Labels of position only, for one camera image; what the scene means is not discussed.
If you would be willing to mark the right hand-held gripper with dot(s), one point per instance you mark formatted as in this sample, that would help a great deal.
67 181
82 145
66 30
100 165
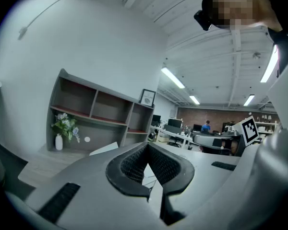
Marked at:
249 130

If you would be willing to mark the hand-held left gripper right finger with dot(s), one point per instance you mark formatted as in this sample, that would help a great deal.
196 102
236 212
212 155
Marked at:
194 176

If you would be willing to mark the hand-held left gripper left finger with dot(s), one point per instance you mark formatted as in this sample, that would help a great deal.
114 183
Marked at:
91 190

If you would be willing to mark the black office chair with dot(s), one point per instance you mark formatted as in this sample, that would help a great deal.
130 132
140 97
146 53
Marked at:
175 142

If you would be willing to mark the white office desk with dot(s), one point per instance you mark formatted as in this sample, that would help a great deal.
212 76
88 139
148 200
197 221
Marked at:
175 134

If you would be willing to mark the black computer monitor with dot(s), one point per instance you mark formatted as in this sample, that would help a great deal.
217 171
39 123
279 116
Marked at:
174 123

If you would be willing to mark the ceiling tube light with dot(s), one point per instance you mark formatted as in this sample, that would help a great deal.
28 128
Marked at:
248 100
172 77
194 100
270 63

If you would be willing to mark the small white round disc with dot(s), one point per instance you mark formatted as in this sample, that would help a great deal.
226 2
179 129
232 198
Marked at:
87 139

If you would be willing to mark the white ribbed vase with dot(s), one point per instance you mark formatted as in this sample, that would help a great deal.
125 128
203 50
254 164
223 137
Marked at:
59 142

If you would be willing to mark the white shelf with lamps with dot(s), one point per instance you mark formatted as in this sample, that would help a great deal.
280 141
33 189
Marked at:
266 127

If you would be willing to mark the artificial flower bouquet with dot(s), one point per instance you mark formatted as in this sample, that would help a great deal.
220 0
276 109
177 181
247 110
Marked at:
66 124

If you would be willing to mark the black framed leaf picture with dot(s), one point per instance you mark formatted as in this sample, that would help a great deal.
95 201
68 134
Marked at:
147 97

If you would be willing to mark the grey wooden bookshelf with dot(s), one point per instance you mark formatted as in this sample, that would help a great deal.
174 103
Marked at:
105 118

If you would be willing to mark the person's black shirt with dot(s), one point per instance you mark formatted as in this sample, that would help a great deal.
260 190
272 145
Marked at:
286 47

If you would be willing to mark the person's head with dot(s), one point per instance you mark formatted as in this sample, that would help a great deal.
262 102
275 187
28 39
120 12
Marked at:
235 6

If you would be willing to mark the black head-worn camera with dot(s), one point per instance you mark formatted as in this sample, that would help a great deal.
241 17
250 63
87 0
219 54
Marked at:
202 19

